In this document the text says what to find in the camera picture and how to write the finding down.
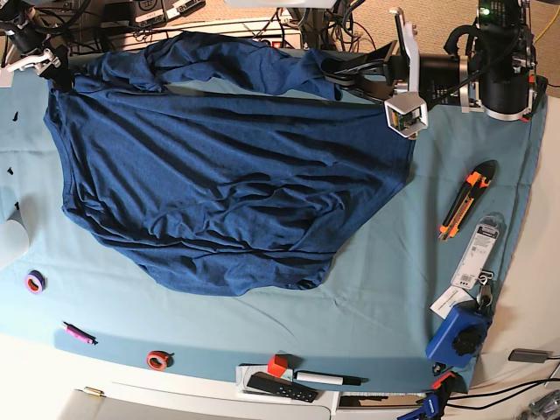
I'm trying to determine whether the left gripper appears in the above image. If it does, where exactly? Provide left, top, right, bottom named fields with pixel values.
left=321, top=7, right=462, bottom=109

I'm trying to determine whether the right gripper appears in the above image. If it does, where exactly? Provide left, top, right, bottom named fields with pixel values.
left=6, top=45, right=74, bottom=92

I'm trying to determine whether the blue t-shirt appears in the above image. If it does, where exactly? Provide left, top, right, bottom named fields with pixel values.
left=44, top=31, right=415, bottom=297

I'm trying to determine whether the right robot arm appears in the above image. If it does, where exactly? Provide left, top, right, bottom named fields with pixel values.
left=1, top=1, right=74, bottom=92

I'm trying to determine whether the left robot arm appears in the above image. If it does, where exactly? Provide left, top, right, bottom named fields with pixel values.
left=321, top=1, right=547, bottom=130

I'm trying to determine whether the power strip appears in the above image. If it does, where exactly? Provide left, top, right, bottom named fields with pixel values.
left=115, top=17, right=301, bottom=51

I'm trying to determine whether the orange black utility knife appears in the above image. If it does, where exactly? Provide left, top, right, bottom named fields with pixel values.
left=438, top=160, right=498, bottom=241

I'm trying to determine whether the orange black clamp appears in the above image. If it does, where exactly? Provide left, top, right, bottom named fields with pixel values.
left=521, top=75, right=549, bottom=123

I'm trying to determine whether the white translucent cup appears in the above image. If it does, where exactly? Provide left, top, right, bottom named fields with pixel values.
left=0, top=219, right=30, bottom=270

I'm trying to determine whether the purple tape roll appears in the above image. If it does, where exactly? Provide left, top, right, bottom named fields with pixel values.
left=24, top=270, right=46, bottom=294

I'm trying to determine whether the packaged tool blister card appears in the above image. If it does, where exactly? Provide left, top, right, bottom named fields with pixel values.
left=451, top=213, right=503, bottom=291

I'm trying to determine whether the white paper tag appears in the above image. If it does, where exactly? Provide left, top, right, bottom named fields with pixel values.
left=430, top=285, right=473, bottom=319

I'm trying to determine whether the metal keys carabiner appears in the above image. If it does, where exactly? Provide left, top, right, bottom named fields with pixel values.
left=477, top=269, right=494, bottom=314

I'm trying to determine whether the pink marker pen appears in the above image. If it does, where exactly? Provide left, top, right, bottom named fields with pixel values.
left=61, top=322, right=98, bottom=346

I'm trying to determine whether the light blue table cloth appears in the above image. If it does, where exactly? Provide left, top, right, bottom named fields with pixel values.
left=1, top=72, right=552, bottom=392

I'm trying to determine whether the blue box with knob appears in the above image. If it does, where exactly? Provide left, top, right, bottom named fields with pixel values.
left=425, top=303, right=492, bottom=368

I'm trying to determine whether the red tape roll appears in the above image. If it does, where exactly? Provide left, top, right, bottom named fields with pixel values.
left=146, top=351, right=173, bottom=372

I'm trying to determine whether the red cube block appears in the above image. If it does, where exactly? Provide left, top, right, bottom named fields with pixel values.
left=267, top=354, right=289, bottom=378

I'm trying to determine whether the white black marker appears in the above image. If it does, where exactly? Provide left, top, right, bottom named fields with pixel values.
left=294, top=371, right=363, bottom=386

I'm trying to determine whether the grey adapter box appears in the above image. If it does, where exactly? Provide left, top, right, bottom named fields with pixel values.
left=507, top=348, right=550, bottom=364

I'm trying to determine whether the black remote control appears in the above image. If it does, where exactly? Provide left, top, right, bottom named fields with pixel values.
left=248, top=372, right=319, bottom=403

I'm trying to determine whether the blue orange bottom clamp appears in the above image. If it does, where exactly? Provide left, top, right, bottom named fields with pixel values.
left=397, top=372, right=458, bottom=420

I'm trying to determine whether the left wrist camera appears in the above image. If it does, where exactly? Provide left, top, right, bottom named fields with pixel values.
left=384, top=92, right=429, bottom=140

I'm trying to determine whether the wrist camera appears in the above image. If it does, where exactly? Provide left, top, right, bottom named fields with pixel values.
left=0, top=69, right=13, bottom=88
left=384, top=92, right=429, bottom=140

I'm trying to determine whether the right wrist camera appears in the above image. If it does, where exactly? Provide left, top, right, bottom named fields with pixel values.
left=0, top=69, right=13, bottom=88

